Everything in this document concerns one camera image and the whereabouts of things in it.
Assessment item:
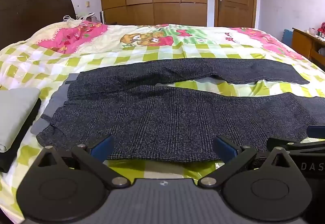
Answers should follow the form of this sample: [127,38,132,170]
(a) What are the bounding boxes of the printed cartoon quilt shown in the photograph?
[0,20,308,62]

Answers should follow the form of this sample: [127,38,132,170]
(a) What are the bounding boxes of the blue foam mat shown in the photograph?
[281,29,294,49]

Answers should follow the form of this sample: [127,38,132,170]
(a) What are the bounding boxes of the dark wooden headboard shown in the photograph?
[0,0,77,51]

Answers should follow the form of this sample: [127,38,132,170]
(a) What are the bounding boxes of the white cable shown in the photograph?
[63,15,88,28]

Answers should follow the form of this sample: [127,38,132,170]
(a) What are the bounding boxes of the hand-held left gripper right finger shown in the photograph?
[197,135,295,187]

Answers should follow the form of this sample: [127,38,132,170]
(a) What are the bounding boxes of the grey folded cloth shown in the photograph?
[0,87,41,153]

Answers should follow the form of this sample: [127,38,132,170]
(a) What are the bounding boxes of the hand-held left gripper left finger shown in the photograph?
[34,135,131,188]

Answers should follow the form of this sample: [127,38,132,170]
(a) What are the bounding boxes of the black folded cloth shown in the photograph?
[0,97,42,173]

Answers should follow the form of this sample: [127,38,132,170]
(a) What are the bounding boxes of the dark checked pants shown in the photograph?
[30,58,325,164]

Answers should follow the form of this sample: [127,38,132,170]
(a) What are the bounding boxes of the wooden desk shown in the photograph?
[291,27,325,71]

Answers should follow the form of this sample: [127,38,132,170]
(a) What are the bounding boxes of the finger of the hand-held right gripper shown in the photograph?
[266,137,325,154]
[306,125,325,139]

